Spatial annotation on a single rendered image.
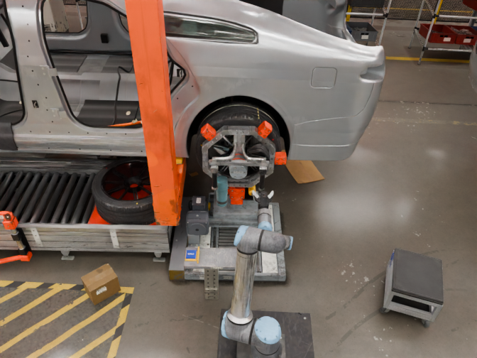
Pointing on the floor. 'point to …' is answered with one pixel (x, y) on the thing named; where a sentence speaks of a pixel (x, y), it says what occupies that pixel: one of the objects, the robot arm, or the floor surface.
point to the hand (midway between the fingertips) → (262, 190)
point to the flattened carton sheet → (303, 171)
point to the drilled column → (211, 284)
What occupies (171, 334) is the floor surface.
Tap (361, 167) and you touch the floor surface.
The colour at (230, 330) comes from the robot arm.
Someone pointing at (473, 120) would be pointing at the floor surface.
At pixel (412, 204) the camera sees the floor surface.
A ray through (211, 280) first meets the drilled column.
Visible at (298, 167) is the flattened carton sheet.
